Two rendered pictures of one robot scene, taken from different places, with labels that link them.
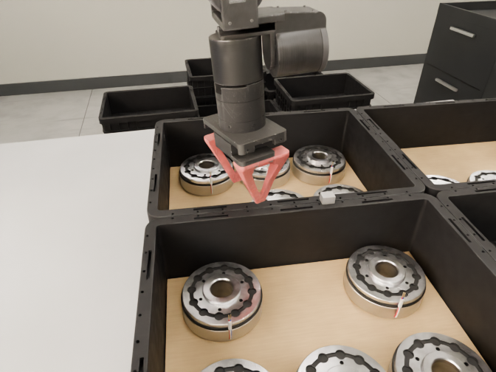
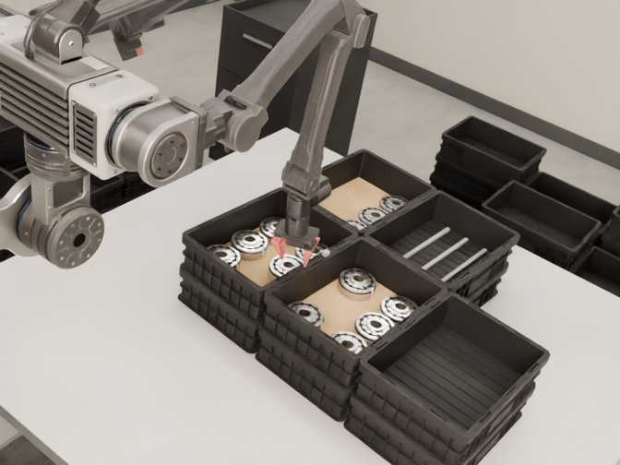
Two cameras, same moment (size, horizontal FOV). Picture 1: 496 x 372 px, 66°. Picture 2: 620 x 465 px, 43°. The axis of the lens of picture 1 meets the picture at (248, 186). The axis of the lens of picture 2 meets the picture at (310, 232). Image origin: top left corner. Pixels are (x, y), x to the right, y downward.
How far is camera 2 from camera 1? 163 cm
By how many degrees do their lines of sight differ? 38
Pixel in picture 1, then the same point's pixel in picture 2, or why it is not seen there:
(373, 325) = (363, 304)
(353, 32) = not seen: outside the picture
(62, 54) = not seen: outside the picture
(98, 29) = not seen: outside the picture
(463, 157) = (343, 198)
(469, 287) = (392, 273)
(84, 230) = (129, 335)
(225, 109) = (297, 228)
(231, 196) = (246, 270)
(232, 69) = (304, 211)
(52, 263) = (138, 362)
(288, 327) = (334, 319)
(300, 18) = (322, 183)
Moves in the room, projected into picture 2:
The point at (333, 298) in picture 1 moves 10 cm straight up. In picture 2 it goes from (341, 301) to (349, 271)
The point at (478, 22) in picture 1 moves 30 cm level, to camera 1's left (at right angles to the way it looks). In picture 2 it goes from (272, 34) to (215, 43)
